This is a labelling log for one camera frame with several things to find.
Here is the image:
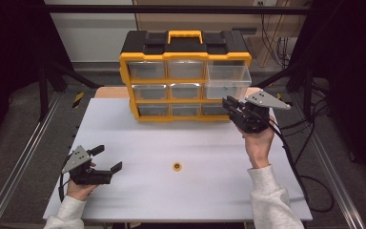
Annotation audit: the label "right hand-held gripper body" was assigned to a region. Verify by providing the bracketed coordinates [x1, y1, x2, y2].
[230, 90, 292, 134]

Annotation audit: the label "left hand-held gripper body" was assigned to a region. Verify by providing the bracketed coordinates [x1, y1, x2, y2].
[60, 145, 112, 186]

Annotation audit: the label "clear plastic drawer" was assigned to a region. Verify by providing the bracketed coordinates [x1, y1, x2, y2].
[207, 60, 253, 100]
[132, 84, 168, 101]

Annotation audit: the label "yellow black drawer cabinet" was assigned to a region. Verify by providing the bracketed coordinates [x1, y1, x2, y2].
[118, 30, 253, 123]

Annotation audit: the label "person's left hand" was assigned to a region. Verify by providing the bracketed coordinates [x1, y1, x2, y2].
[66, 182, 100, 202]

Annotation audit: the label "person's right hand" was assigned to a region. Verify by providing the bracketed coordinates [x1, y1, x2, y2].
[236, 114, 275, 170]

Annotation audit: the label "yellow black striped tape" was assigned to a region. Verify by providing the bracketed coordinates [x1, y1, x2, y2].
[275, 93, 293, 107]
[71, 92, 86, 109]

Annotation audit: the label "wooden board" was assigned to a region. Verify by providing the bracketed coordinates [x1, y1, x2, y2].
[94, 86, 265, 99]

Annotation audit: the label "black metal stand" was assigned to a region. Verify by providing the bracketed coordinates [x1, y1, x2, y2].
[254, 61, 315, 120]
[37, 60, 104, 122]

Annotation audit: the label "black horizontal bar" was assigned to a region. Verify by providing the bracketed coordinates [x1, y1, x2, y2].
[42, 3, 313, 15]

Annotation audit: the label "black curtain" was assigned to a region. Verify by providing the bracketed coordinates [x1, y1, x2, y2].
[290, 0, 366, 192]
[0, 0, 74, 154]

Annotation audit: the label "left hand-held gripper black cable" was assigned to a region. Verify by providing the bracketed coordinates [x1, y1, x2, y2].
[57, 152, 72, 203]

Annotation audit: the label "hand-held gripper black cable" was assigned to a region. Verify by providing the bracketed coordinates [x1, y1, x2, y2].
[57, 152, 72, 203]
[266, 118, 336, 214]

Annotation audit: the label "right hand-held gripper black cable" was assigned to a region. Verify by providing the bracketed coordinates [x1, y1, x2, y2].
[266, 118, 336, 214]

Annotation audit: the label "black floor cables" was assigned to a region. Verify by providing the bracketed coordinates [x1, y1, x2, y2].
[279, 79, 332, 163]

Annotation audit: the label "hanging black cable bundle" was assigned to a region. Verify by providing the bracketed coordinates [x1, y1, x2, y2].
[260, 12, 295, 70]

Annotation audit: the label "metal floor rail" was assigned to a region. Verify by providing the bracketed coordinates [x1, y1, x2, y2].
[290, 94, 366, 229]
[0, 92, 61, 229]

